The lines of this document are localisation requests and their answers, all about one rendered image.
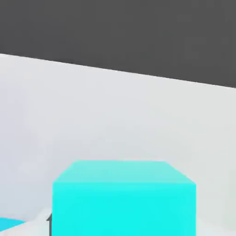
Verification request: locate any small sky blue cube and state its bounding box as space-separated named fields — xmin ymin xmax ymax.
xmin=0 ymin=217 xmax=27 ymax=232

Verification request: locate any small cyan cube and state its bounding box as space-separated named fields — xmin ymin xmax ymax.
xmin=51 ymin=159 xmax=197 ymax=236

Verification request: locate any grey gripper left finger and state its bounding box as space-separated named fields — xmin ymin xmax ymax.
xmin=0 ymin=208 xmax=53 ymax=236

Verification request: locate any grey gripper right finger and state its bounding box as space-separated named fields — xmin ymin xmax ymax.
xmin=195 ymin=218 xmax=236 ymax=236

